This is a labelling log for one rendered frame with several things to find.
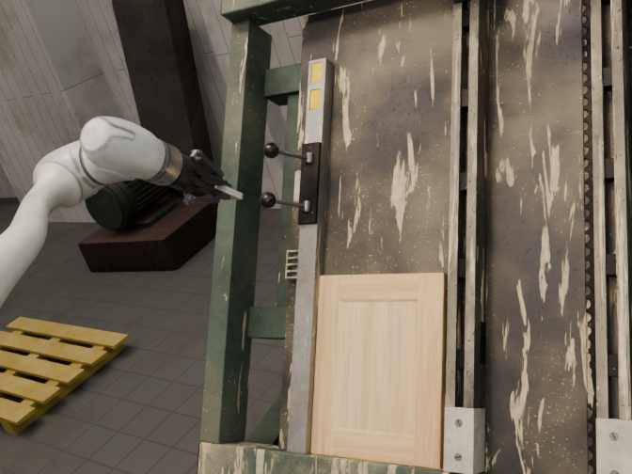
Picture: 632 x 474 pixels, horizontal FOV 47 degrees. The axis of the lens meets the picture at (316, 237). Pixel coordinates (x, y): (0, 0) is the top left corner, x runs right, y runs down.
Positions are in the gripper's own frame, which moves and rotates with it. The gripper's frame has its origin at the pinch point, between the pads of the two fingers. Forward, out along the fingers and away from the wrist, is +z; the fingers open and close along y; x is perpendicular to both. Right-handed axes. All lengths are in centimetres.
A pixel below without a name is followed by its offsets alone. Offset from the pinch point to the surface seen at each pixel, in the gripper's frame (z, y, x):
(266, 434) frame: 36, 56, -5
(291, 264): 16.0, 13.8, 9.1
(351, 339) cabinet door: 18.3, 30.1, 26.7
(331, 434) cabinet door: 19, 52, 24
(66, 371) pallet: 151, 57, -227
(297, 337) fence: 15.7, 31.0, 13.9
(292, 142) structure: 22.6, -20.0, -0.3
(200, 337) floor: 199, 28, -174
